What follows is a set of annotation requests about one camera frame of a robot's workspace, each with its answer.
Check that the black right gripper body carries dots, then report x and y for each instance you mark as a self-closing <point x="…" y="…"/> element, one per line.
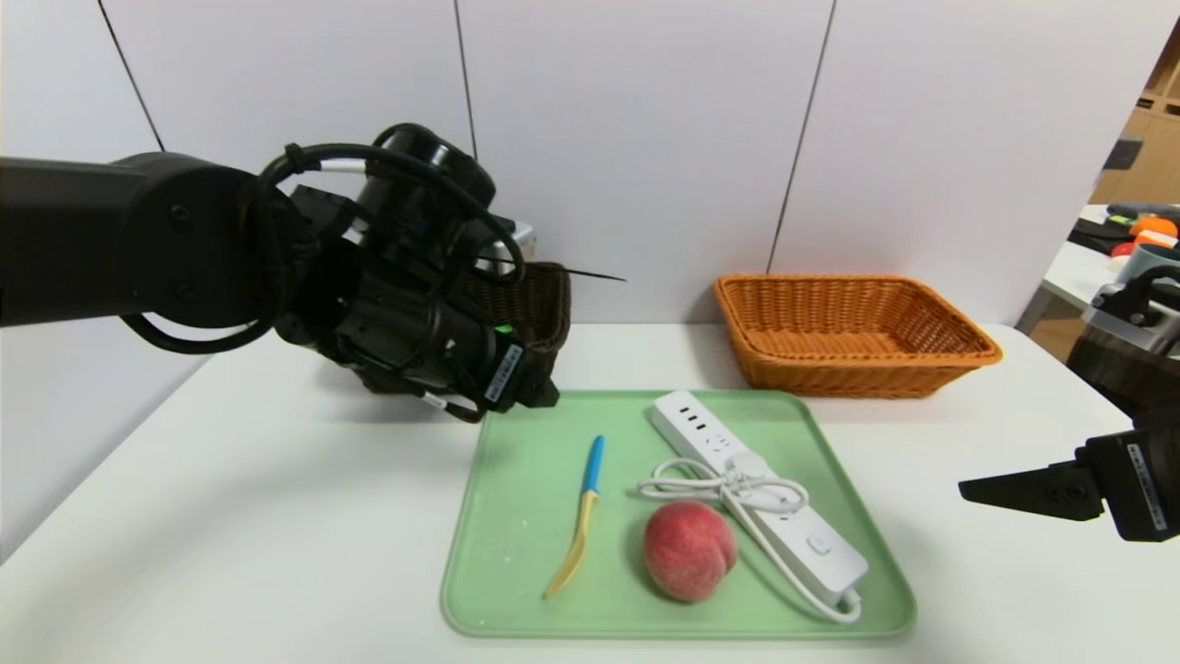
<point x="1141" y="489"/>

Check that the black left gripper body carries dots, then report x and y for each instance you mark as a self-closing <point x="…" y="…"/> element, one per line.
<point x="507" y="376"/>

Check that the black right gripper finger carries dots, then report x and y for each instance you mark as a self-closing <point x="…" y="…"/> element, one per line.
<point x="1042" y="492"/>

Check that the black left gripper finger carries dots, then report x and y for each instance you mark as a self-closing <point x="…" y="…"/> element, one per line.
<point x="536" y="392"/>

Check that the red peach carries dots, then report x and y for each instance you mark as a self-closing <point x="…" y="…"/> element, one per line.
<point x="690" y="551"/>

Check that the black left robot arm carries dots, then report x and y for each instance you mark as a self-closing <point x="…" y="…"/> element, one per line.
<point x="138" y="240"/>

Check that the dark brown wicker basket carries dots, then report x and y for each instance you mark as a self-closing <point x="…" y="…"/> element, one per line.
<point x="544" y="314"/>

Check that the orange wicker basket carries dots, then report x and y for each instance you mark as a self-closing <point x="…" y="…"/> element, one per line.
<point x="830" y="373"/>

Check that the dark woven seat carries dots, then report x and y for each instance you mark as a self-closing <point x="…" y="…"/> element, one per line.
<point x="1106" y="369"/>

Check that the light green plastic tray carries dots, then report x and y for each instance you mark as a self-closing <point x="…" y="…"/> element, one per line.
<point x="525" y="516"/>

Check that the black zip tie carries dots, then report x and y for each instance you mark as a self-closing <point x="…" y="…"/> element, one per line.
<point x="590" y="275"/>

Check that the grey blue cup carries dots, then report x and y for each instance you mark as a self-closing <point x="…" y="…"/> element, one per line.
<point x="1157" y="261"/>

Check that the black gear pile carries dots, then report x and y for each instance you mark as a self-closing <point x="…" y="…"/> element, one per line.
<point x="1092" y="235"/>

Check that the orange object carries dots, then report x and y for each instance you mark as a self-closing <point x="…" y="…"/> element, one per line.
<point x="1154" y="228"/>

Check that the wooden shelf unit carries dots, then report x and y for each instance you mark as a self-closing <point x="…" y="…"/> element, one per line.
<point x="1148" y="157"/>

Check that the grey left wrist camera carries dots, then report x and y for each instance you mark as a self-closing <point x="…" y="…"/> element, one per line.
<point x="512" y="244"/>

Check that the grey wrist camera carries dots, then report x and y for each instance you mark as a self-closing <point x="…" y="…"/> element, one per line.
<point x="1129" y="327"/>
<point x="512" y="244"/>

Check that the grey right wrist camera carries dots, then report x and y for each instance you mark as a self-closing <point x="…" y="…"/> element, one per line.
<point x="1129" y="327"/>

